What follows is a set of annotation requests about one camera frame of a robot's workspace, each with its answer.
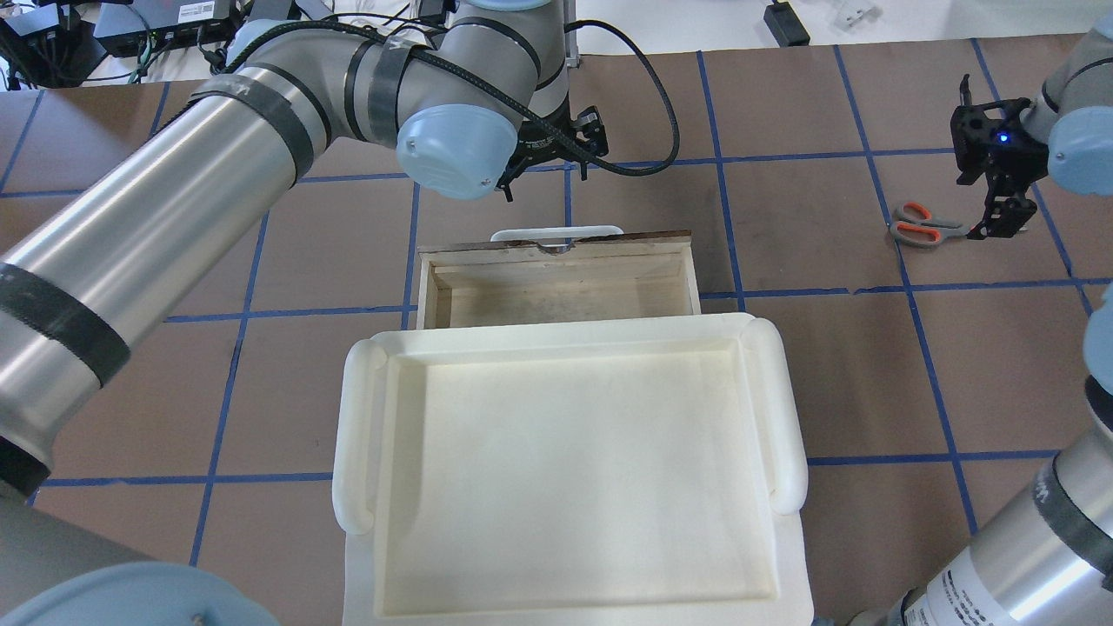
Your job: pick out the black power adapter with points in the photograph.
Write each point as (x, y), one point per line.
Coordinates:
(785, 25)

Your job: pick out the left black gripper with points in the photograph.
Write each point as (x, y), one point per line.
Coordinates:
(541, 153)

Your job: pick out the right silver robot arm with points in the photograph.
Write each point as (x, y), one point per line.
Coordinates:
(1044, 558)

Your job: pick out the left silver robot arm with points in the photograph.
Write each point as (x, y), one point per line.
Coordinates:
(82, 291)

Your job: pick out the orange grey scissors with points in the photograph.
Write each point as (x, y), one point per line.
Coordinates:
(914, 225)

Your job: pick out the light wooden drawer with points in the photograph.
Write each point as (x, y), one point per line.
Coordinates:
(571, 274)

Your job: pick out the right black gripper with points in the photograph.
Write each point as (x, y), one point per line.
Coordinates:
(1017, 159)

